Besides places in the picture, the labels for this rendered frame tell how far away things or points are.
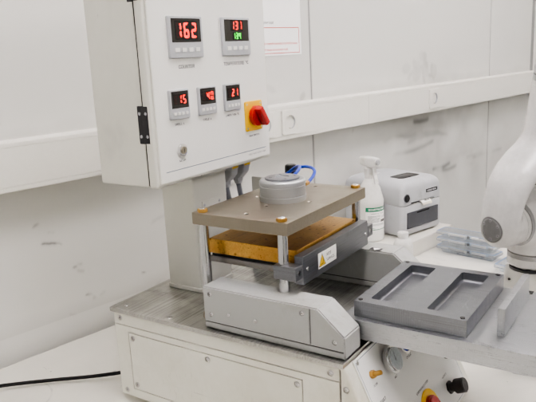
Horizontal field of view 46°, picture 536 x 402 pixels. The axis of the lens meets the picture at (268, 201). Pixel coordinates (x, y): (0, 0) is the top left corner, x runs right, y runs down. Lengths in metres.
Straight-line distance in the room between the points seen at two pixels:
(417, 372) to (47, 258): 0.81
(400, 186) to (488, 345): 1.08
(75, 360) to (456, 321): 0.82
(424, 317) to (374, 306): 0.07
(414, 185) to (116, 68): 1.13
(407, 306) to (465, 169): 1.95
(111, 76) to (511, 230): 0.72
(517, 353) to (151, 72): 0.65
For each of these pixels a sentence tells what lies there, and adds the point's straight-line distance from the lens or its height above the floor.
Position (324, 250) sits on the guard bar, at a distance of 1.01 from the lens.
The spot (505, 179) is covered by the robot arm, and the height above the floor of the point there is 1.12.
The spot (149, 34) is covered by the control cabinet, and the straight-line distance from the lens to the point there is 1.01.
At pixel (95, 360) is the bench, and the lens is 1.41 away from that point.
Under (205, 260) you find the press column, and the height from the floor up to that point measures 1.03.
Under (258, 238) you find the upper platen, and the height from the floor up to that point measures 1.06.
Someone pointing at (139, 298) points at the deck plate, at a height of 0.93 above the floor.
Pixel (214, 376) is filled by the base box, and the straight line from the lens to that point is 1.06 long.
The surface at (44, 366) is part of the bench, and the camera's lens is 1.42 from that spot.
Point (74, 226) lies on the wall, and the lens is 1.48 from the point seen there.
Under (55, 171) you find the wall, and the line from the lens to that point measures 1.38.
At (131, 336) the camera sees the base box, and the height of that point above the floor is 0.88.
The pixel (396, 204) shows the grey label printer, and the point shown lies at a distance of 1.92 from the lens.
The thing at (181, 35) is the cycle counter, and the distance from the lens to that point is 1.06.
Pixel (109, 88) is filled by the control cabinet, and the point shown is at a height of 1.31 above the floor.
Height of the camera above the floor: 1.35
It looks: 13 degrees down
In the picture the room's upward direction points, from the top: 3 degrees counter-clockwise
